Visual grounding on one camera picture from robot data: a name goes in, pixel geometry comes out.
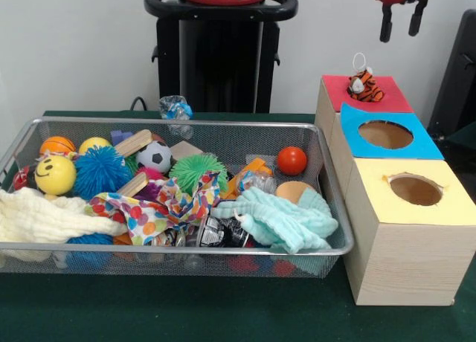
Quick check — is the orange striped tiger plush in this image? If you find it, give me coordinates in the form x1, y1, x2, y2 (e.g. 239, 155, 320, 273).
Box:
347, 54, 386, 103

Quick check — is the mint green cloth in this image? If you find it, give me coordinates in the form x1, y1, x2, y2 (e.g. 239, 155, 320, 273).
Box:
212, 186, 340, 255

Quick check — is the crushed clear plastic bottle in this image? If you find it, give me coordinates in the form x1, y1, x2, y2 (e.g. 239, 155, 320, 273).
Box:
159, 95, 194, 139

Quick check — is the shallow clear mesh bin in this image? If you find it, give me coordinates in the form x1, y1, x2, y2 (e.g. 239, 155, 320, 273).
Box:
0, 116, 354, 280

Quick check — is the wooden box with three holes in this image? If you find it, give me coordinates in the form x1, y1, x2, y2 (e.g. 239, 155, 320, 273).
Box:
315, 75, 476, 307

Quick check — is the black stand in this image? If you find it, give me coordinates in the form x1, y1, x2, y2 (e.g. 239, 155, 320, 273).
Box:
431, 10, 476, 146

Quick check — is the red ball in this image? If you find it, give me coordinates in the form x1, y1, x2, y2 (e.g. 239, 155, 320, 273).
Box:
277, 146, 308, 177

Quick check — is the toy hamburger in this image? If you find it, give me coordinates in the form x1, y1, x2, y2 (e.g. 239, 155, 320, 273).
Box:
275, 180, 317, 205

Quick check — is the orange flat plastic toy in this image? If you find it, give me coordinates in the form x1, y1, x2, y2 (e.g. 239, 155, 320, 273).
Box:
220, 159, 277, 201

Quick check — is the green furry monster toy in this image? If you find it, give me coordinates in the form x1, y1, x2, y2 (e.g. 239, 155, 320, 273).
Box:
169, 153, 228, 194

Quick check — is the colourful polka dot cloth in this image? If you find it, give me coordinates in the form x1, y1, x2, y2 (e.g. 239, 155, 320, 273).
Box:
88, 171, 222, 246

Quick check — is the blue spiky ball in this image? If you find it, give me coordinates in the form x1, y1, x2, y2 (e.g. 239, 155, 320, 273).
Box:
73, 144, 135, 201
67, 233, 115, 246

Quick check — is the dark green table cloth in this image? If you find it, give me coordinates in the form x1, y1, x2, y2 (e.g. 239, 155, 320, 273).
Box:
0, 110, 476, 342

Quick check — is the orange toy basketball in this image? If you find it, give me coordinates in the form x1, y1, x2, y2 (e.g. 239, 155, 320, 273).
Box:
41, 136, 77, 157

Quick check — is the large yellow ball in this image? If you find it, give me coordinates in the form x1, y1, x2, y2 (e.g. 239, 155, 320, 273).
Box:
35, 155, 77, 196

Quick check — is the cream yellow cloth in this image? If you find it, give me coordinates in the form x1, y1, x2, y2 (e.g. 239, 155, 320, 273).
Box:
0, 187, 127, 244

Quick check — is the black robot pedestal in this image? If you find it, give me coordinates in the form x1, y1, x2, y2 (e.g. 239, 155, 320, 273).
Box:
144, 0, 299, 114

